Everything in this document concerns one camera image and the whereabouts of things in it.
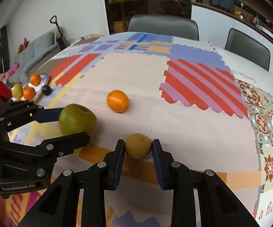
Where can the yellow green fruit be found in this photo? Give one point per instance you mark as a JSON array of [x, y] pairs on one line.
[[17, 91]]

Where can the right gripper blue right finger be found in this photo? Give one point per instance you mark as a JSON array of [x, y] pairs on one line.
[[162, 163]]

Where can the grey chair right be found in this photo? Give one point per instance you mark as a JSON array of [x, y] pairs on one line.
[[245, 46]]

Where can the dark plum on table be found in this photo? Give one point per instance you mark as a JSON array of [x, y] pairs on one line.
[[46, 90]]

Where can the colourful patchwork tablecloth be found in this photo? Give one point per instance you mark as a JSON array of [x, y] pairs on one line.
[[210, 108]]

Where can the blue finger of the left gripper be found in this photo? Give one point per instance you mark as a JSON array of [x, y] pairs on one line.
[[47, 115], [62, 146]]

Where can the black upright vacuum cleaner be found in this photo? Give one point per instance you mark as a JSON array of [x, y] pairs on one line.
[[60, 38]]

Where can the dark glass cabinet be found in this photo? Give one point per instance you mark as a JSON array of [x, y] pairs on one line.
[[120, 12]]

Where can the striped folded cloth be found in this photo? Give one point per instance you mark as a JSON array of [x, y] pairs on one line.
[[87, 37]]

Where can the blue white porcelain plate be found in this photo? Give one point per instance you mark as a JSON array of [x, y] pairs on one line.
[[38, 88]]

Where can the large green pear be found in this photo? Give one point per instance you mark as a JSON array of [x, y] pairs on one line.
[[75, 118]]

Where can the orange mandarin on table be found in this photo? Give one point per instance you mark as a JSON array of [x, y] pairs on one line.
[[117, 101]]

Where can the red cloth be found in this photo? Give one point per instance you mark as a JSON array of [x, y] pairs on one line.
[[5, 93]]

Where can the grey chair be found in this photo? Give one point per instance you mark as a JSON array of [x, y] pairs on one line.
[[164, 25], [245, 46]]

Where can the grey chair left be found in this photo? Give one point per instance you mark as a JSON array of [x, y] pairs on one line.
[[164, 25]]

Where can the small orange mandarin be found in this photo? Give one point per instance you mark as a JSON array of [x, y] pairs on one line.
[[29, 93]]

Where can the grey sofa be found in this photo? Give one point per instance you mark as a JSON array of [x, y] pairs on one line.
[[33, 57]]

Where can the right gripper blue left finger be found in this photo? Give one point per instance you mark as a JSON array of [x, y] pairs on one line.
[[114, 161]]

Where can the large orange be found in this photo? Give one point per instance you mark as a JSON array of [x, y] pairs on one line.
[[35, 79]]

